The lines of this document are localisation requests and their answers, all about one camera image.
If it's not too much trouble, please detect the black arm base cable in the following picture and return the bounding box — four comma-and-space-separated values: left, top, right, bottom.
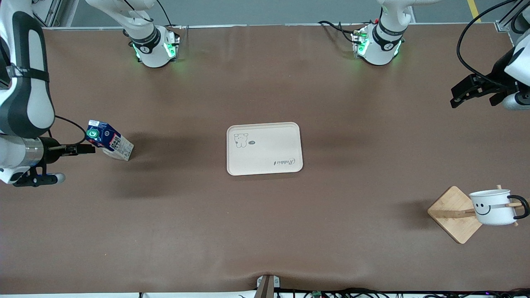
318, 20, 361, 44
155, 0, 183, 30

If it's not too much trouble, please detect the black left arm base cable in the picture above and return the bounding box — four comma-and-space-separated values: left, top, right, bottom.
318, 20, 361, 44

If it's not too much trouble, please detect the black right arm base cable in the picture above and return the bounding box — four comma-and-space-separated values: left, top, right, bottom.
155, 0, 183, 30

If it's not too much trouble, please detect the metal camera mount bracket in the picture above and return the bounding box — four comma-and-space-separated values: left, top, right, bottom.
254, 274, 281, 298

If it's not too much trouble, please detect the aluminium frame profile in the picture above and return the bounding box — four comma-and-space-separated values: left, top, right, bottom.
495, 0, 530, 46
31, 0, 63, 29

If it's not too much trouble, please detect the white smiley mug black handle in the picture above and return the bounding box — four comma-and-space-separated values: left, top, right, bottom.
469, 189, 530, 226

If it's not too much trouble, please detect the cream plastic tray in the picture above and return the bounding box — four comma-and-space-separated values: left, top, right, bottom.
226, 122, 304, 176

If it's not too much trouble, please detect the blue white milk carton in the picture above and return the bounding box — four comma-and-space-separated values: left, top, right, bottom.
85, 120, 135, 161

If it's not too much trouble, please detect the wooden cup rack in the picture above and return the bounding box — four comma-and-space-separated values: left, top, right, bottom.
427, 185, 530, 245

